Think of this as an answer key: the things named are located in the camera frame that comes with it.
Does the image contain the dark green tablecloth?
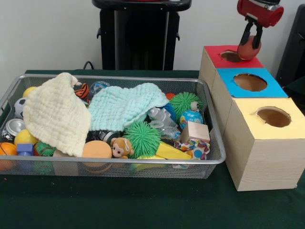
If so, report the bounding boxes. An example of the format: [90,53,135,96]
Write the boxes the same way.
[0,70,305,229]

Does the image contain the brown toy football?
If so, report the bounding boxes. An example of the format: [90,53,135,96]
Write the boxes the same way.
[237,34,262,61]

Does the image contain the blue globe ball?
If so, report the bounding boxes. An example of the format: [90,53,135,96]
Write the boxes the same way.
[180,110,204,130]

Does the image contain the dark green side table cloth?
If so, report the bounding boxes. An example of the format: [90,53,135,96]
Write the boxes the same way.
[284,76,305,115]

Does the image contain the plain wooden block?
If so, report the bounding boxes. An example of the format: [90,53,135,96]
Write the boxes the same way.
[181,121,211,144]

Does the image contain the wooden box with three holes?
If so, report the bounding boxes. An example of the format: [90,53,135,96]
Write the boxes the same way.
[199,45,305,192]

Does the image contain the mint green muslin cloth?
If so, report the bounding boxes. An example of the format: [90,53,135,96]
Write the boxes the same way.
[88,83,170,132]

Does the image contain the cream muslin cloth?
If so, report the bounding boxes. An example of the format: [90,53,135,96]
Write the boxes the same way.
[22,72,92,157]

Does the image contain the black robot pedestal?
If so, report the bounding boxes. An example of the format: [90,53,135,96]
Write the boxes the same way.
[92,0,193,71]

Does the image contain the plain green spiky ball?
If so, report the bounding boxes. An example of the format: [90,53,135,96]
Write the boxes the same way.
[123,120,162,158]

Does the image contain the blue spiky ball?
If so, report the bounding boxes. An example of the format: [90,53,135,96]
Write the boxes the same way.
[163,104,177,120]

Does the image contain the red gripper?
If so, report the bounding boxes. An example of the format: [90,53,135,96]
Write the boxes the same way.
[237,0,285,49]

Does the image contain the green spiky ball with eyes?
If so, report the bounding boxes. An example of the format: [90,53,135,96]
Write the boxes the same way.
[169,92,203,120]

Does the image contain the clear mesh bin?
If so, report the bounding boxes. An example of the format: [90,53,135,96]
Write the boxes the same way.
[0,73,226,178]

